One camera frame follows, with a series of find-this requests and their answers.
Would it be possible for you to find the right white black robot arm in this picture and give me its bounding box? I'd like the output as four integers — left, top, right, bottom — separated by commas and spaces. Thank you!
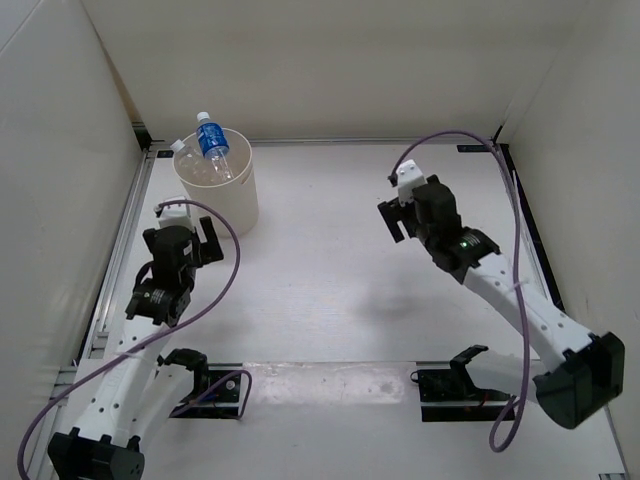
378, 162, 625, 429

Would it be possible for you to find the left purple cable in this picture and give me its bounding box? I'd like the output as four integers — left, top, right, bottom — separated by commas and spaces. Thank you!
16, 199, 254, 479

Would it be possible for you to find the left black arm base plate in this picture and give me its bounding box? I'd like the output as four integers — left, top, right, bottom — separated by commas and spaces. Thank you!
170, 364, 253, 421

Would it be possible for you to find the blue label plastic bottle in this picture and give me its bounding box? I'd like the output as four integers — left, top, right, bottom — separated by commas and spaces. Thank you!
196, 111, 234, 183

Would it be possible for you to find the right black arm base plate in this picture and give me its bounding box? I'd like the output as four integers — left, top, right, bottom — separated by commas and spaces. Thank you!
409, 345, 510, 423

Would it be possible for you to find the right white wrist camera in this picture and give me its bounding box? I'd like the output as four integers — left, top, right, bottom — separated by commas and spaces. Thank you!
389, 159, 426, 207

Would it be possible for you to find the clear unlabelled plastic bottle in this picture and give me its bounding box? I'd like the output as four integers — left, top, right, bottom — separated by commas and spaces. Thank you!
171, 139, 220, 186

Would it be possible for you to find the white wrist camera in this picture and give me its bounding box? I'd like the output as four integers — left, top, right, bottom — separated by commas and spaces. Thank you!
389, 159, 426, 207
154, 196, 194, 232

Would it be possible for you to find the cream cylindrical plastic bin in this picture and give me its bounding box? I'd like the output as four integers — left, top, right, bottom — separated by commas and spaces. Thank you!
170, 128, 259, 236

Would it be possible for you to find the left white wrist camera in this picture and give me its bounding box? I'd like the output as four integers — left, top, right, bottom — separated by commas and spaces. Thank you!
154, 196, 194, 232

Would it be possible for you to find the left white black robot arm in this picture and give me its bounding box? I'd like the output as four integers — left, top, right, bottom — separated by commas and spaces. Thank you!
47, 211, 224, 479

